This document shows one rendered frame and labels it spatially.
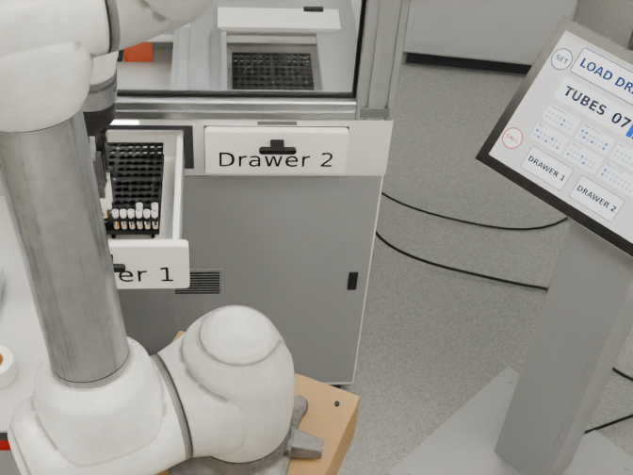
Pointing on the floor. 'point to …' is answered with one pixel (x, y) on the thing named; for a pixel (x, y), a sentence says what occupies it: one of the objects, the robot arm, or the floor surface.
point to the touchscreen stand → (547, 381)
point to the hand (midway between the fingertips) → (102, 190)
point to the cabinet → (272, 264)
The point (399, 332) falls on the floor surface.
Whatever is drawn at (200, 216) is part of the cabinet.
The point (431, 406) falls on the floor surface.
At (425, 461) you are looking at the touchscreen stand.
